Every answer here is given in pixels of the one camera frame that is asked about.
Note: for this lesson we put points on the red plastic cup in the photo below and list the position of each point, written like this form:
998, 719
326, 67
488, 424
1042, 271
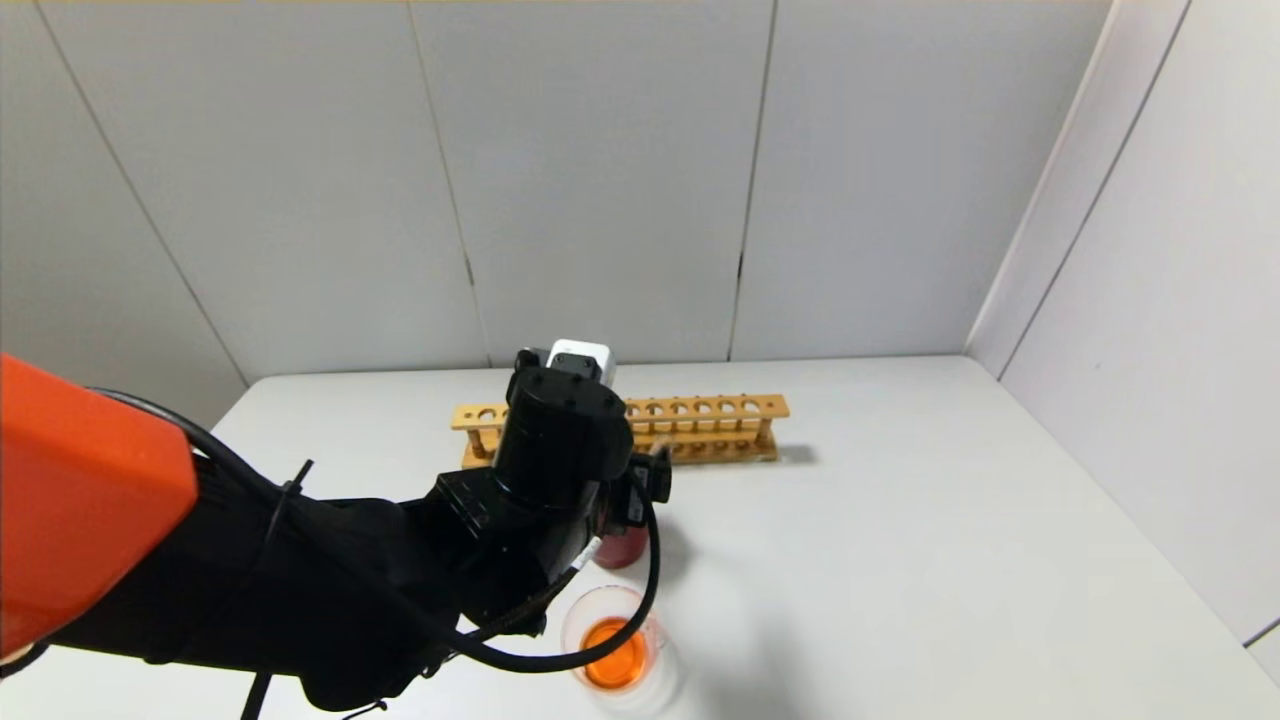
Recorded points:
625, 548

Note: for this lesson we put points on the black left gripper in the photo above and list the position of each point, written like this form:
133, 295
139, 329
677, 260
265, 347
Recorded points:
637, 499

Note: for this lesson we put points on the wooden test tube rack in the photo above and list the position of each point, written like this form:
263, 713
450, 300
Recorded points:
710, 420

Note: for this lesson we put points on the clear glass beaker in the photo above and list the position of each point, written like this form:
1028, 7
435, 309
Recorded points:
615, 655

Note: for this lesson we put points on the orange and black left arm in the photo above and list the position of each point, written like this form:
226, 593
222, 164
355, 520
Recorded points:
90, 500

